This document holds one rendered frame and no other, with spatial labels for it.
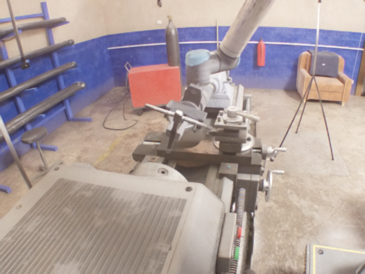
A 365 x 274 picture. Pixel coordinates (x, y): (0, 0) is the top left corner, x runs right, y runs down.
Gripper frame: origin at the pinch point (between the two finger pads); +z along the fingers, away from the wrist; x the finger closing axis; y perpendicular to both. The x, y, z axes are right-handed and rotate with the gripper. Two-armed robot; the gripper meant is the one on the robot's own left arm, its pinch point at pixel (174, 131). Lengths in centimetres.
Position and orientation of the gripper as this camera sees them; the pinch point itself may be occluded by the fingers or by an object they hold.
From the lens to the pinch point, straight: 71.6
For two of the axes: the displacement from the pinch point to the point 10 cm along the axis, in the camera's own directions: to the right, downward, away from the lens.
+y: -2.3, 7.8, 5.9
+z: -3.0, 5.2, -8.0
